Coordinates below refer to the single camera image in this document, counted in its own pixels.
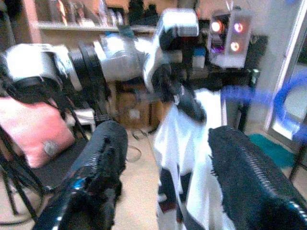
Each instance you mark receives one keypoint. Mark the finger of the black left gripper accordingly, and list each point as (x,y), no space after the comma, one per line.
(193,107)

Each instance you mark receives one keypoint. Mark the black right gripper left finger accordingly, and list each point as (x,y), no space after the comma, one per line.
(100,167)

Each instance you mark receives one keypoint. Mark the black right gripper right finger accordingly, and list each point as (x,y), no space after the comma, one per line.
(247,179)

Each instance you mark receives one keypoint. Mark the white printed t-shirt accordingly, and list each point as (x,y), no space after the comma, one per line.
(182,148)

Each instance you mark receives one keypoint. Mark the teal floor mat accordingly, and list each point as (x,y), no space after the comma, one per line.
(268,148)

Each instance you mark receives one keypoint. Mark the cardboard box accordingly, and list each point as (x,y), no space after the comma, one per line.
(134,105)

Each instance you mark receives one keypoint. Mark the blue white carton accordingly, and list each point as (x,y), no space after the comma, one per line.
(200,57)

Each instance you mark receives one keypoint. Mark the black table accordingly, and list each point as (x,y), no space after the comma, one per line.
(239,76)

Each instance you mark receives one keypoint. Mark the white computer case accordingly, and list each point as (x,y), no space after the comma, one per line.
(230,57)

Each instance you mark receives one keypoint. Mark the pink square pillow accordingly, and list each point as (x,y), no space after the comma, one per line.
(31,129)

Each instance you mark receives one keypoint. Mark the white counter shelf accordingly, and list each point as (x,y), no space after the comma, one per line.
(72,26)

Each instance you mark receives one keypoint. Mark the sliding glass door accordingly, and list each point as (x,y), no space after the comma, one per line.
(287,48)

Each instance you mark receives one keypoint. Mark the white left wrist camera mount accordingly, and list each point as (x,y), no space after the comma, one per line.
(180,21)

